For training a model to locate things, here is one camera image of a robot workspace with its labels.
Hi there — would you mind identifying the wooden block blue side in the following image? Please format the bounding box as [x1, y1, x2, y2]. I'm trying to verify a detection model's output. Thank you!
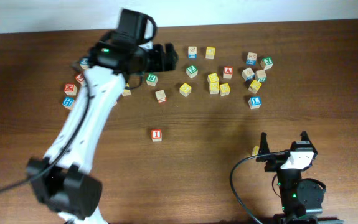
[188, 46, 197, 59]
[242, 68, 255, 82]

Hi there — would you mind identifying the wooden block green R side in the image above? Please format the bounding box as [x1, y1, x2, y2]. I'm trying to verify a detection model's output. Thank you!
[255, 70, 266, 83]

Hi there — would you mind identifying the red A block right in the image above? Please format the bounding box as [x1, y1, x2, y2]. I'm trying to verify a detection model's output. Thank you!
[223, 66, 233, 79]

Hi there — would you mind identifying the green R letter block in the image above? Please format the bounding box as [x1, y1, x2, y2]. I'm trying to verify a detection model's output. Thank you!
[146, 73, 158, 86]

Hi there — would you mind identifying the green J letter block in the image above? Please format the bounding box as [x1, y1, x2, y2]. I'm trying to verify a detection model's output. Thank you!
[260, 57, 273, 70]

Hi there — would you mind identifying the yellow block lower right cluster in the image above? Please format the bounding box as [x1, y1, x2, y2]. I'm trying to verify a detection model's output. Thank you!
[219, 83, 231, 96]

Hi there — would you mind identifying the red I letter block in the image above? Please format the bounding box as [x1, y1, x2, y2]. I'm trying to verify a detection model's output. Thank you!
[151, 129, 163, 142]

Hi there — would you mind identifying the red M letter block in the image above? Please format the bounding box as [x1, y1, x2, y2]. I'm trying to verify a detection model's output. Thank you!
[64, 83, 77, 96]

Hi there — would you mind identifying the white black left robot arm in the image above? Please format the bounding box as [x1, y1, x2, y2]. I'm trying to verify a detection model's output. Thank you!
[26, 9, 178, 223]

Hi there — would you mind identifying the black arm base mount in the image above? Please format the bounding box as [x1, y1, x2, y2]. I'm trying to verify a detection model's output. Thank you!
[273, 214, 345, 224]

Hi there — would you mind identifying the yellow block upper cluster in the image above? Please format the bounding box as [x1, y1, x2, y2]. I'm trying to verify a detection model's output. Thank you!
[207, 73, 219, 83]

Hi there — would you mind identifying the red 6 number block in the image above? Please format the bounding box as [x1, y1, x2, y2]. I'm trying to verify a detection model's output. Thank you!
[75, 73, 85, 85]

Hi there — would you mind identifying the yellow block lower left cluster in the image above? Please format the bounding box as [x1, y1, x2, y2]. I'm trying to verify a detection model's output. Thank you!
[209, 82, 220, 95]

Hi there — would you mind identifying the yellow top block back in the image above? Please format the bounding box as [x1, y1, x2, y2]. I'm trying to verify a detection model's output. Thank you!
[205, 47, 215, 60]

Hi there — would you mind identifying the wooden block blue side right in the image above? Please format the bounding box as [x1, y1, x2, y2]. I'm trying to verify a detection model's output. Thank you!
[242, 68, 255, 82]

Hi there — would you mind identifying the wooden block red side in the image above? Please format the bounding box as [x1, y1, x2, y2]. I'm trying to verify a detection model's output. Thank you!
[155, 90, 167, 103]

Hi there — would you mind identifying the yellow C letter block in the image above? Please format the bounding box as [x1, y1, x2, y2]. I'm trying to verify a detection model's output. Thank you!
[252, 146, 259, 156]

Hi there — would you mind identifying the yellow block cluster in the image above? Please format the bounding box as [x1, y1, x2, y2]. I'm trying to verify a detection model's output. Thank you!
[207, 73, 219, 83]
[248, 80, 262, 94]
[209, 82, 220, 95]
[219, 83, 231, 96]

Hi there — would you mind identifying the yellow block left middle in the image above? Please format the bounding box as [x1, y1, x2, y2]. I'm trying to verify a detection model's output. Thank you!
[122, 83, 131, 96]

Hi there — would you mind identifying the blue L letter block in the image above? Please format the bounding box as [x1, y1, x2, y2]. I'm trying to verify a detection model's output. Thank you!
[248, 96, 262, 110]

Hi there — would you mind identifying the blue H block upper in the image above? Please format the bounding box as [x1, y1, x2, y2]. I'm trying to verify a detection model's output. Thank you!
[62, 96, 75, 110]

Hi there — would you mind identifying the green Z letter block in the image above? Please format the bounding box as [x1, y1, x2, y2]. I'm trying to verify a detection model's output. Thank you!
[186, 65, 198, 78]

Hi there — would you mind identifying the blue X side block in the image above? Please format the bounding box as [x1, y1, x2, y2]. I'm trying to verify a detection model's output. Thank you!
[246, 52, 257, 65]

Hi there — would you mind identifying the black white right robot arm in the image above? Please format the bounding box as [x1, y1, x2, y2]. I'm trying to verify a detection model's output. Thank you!
[257, 131, 326, 223]

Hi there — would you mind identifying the yellow block centre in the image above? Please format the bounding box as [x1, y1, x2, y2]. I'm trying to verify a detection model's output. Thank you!
[179, 83, 192, 97]

